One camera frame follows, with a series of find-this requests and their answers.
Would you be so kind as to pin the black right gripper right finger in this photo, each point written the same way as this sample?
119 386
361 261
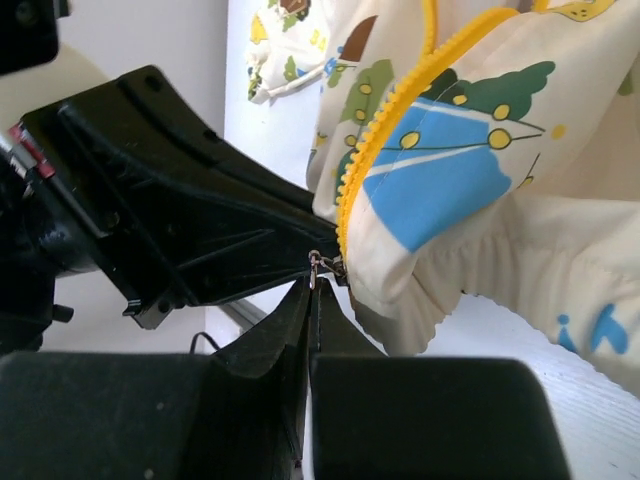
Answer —
381 417

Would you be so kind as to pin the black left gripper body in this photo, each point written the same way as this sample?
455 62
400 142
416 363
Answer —
36 249

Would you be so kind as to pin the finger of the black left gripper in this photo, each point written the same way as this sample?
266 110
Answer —
163 151
158 260

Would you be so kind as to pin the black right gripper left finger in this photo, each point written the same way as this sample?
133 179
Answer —
236 414

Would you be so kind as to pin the cream yellow dinosaur kids jacket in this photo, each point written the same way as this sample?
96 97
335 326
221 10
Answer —
486 148

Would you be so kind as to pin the aluminium left side rail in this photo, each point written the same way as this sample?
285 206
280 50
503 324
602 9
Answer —
243 313

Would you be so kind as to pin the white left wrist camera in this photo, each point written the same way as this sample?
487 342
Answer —
29 33

